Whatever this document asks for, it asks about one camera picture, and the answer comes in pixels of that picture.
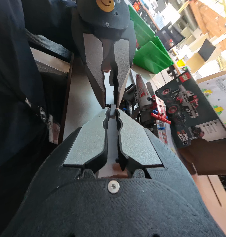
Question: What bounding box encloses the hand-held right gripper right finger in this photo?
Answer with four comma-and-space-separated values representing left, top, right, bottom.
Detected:
116, 109, 164, 175

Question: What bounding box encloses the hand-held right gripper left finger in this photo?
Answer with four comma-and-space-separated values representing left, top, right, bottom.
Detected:
63, 108, 108, 173

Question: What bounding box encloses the person's dark blue clothing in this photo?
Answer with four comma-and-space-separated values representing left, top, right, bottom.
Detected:
0, 0, 77, 171

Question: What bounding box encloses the badge on strap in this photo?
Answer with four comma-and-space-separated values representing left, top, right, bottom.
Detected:
25, 98, 61, 145

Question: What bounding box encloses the black mesh chair armrest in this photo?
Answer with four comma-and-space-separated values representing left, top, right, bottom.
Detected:
25, 29, 74, 63

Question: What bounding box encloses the black lego set box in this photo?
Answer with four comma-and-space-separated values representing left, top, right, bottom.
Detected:
154, 70, 226, 149

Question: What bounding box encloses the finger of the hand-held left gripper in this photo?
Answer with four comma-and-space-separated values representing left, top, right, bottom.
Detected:
83, 33, 107, 109
109, 39, 132, 109

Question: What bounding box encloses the partly built lego truck model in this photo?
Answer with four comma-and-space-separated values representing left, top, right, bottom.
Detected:
118, 74, 171, 134

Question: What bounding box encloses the white instruction sheet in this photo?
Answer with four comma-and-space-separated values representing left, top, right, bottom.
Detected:
196, 70, 226, 134

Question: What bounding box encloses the cardboard box with black flap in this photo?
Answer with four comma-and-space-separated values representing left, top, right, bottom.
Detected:
186, 39, 216, 74

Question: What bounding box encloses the black plastic crate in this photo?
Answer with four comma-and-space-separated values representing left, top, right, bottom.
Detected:
155, 21, 186, 51

